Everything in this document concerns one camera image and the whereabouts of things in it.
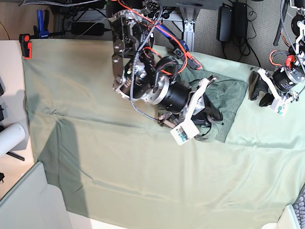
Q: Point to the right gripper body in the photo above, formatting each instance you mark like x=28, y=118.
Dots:
x=205, y=111

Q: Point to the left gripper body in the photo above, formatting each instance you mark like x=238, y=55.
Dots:
x=257, y=86

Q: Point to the dark green T-shirt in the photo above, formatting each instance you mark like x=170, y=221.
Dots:
x=226, y=95

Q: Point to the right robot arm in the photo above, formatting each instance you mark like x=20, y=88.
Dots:
x=148, y=59

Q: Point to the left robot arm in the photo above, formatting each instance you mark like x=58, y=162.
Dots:
x=294, y=57

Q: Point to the blue and orange clamp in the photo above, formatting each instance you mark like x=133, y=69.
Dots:
x=180, y=49

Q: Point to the left black power adapter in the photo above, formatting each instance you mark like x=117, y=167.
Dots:
x=240, y=20

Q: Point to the light green table cloth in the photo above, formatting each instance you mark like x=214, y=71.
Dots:
x=115, y=165

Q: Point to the black box on floor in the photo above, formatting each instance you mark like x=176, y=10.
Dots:
x=87, y=28

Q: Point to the red and black clamp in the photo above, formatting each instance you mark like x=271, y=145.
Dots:
x=25, y=45

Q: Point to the light green box edge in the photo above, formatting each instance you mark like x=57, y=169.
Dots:
x=32, y=203

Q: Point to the white cylinder roll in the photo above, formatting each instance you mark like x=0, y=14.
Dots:
x=11, y=137

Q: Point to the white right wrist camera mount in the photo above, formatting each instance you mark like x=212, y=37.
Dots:
x=187, y=130

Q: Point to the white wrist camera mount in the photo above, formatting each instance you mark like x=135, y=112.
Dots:
x=281, y=83
x=187, y=130

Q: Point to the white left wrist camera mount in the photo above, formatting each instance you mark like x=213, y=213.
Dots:
x=281, y=83

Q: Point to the blue handled clamp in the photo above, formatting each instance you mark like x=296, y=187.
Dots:
x=41, y=30

